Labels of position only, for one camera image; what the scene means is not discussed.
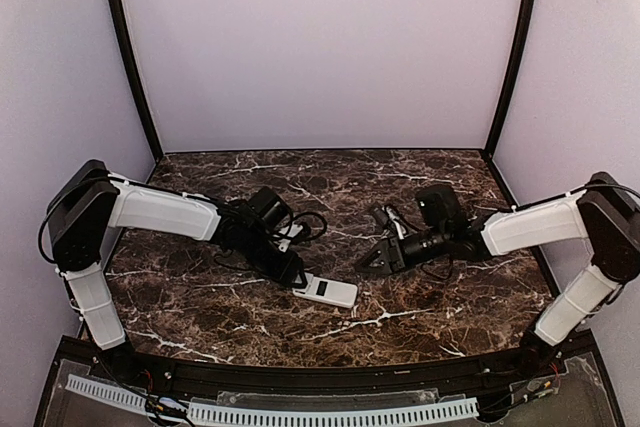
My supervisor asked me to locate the white red remote control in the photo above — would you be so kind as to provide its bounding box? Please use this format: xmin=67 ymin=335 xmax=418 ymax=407
xmin=292 ymin=273 xmax=358 ymax=309

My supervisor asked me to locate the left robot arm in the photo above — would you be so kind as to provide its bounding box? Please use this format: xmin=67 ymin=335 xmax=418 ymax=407
xmin=38 ymin=159 xmax=307 ymax=351

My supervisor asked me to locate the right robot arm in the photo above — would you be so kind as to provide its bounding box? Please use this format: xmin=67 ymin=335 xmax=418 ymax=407
xmin=355 ymin=172 xmax=639 ymax=376

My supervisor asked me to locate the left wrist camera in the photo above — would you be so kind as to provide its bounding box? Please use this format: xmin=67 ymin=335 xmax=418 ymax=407
xmin=276 ymin=222 xmax=311 ymax=252

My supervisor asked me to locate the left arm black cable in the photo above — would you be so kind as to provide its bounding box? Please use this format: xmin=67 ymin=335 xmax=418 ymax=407
xmin=214 ymin=209 xmax=329 ymax=273

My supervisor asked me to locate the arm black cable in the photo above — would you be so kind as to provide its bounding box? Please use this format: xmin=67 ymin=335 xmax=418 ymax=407
xmin=584 ymin=181 xmax=640 ymax=298
xmin=214 ymin=209 xmax=329 ymax=273

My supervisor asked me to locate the black front rail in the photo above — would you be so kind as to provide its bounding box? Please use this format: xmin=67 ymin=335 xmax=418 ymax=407
xmin=109 ymin=349 xmax=527 ymax=397

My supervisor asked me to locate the centre white cable duct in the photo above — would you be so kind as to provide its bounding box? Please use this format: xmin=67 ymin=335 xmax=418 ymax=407
xmin=188 ymin=398 xmax=479 ymax=427

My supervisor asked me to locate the white cable duct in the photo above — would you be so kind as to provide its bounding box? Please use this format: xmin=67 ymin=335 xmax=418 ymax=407
xmin=65 ymin=374 xmax=147 ymax=415
xmin=188 ymin=398 xmax=479 ymax=427

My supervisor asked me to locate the left white cable duct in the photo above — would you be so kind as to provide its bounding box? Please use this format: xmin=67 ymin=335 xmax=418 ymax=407
xmin=65 ymin=374 xmax=147 ymax=415

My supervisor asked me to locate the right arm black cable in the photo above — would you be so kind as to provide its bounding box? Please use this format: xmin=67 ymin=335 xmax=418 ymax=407
xmin=584 ymin=181 xmax=640 ymax=298

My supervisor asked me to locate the right black frame post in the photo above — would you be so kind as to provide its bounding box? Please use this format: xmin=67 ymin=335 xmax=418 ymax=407
xmin=485 ymin=0 xmax=535 ymax=151

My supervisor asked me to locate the black frame post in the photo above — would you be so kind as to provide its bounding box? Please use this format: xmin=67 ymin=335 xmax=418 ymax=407
xmin=485 ymin=0 xmax=535 ymax=151
xmin=107 ymin=0 xmax=164 ymax=163

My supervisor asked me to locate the left black frame post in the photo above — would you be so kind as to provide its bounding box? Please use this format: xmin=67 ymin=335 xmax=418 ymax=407
xmin=107 ymin=0 xmax=164 ymax=163

